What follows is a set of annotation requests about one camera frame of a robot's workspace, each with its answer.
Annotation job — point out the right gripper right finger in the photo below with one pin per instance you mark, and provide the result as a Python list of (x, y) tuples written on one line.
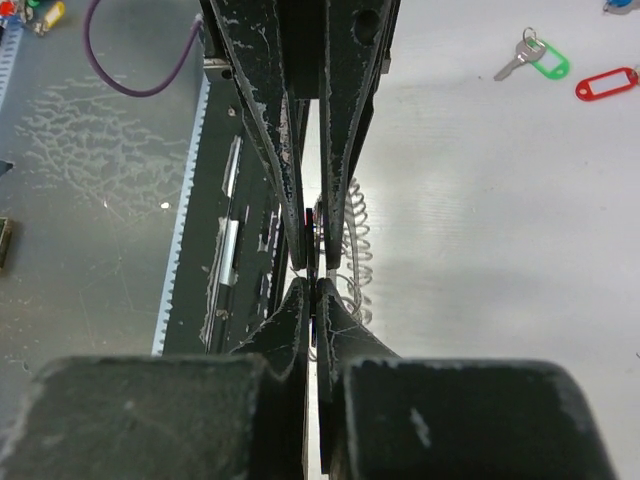
[(387, 417)]

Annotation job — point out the red frame tagged key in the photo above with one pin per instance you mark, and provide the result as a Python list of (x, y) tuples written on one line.
[(607, 84)]

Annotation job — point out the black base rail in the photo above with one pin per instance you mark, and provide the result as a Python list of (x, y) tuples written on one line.
[(233, 253)]

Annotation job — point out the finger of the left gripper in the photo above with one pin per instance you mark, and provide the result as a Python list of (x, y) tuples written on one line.
[(357, 39), (251, 34)]

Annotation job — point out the metal disc with keyrings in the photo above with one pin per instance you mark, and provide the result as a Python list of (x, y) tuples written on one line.
[(355, 272)]

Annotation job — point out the blue tagged key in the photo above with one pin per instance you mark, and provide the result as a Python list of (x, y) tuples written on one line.
[(620, 7)]

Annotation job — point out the green tagged key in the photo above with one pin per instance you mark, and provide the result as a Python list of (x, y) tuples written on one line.
[(533, 50)]

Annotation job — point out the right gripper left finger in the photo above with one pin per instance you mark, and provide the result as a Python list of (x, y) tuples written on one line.
[(239, 415)]

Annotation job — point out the white slotted cable duct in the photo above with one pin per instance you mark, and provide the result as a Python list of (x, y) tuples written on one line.
[(165, 304)]

